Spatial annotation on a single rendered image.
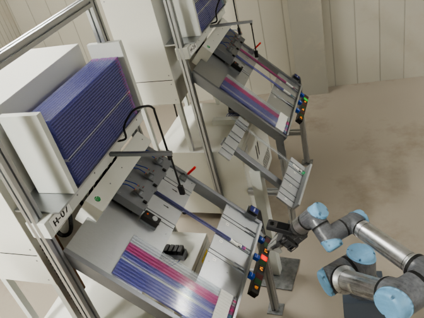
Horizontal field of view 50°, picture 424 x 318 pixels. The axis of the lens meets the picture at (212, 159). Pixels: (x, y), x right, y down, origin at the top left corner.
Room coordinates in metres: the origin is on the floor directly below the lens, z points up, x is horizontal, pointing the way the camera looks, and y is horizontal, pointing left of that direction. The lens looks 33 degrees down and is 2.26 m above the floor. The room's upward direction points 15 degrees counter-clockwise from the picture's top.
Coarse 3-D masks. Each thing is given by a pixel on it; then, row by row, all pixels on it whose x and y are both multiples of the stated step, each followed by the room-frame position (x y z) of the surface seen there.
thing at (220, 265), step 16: (224, 208) 1.71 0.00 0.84; (224, 224) 1.61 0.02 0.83; (240, 224) 1.64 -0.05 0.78; (256, 224) 1.67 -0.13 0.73; (224, 240) 1.53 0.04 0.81; (240, 240) 1.55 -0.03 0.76; (208, 256) 1.43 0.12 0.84; (224, 256) 1.45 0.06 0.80; (240, 256) 1.47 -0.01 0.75; (208, 272) 1.35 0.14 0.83; (224, 272) 1.37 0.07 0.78; (240, 272) 1.40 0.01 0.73; (224, 288) 1.30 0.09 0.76
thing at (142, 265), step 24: (144, 240) 1.41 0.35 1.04; (120, 264) 1.28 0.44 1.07; (144, 264) 1.30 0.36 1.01; (168, 264) 1.33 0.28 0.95; (144, 288) 1.21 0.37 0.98; (168, 288) 1.23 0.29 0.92; (192, 288) 1.26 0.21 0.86; (216, 288) 1.28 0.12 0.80; (192, 312) 1.16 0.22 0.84; (216, 312) 1.18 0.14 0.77
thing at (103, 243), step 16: (160, 192) 1.67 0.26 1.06; (176, 192) 1.70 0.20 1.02; (112, 208) 1.52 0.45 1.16; (160, 208) 1.59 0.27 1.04; (176, 208) 1.62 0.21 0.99; (96, 224) 1.43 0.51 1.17; (112, 224) 1.45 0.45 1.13; (128, 224) 1.47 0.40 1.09; (160, 224) 1.51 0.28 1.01; (80, 240) 1.34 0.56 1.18; (96, 240) 1.36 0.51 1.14; (112, 240) 1.38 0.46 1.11; (128, 240) 1.40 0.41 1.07; (160, 240) 1.44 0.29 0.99; (96, 256) 1.30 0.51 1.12; (112, 256) 1.31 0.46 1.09
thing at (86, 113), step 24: (96, 72) 1.73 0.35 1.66; (120, 72) 1.83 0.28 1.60; (72, 96) 1.55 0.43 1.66; (96, 96) 1.64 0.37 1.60; (120, 96) 1.77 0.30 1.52; (48, 120) 1.40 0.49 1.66; (72, 120) 1.48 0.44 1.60; (96, 120) 1.59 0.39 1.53; (120, 120) 1.72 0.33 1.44; (72, 144) 1.43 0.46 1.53; (96, 144) 1.54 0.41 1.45; (72, 168) 1.39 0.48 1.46
